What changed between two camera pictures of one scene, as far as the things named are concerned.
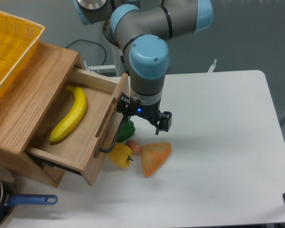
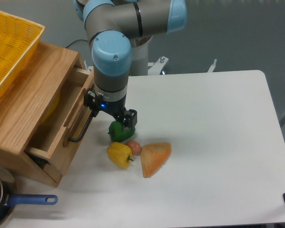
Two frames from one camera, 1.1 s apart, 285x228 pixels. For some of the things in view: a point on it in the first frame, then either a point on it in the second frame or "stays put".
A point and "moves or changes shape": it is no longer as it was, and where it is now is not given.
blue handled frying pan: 3,184 stays put
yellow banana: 76,114 → 52,110
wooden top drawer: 84,146 moves or changes shape
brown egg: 135,146 stays put
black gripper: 151,112 → 116,108
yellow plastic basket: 14,42 stays put
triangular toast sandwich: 153,156 stays put
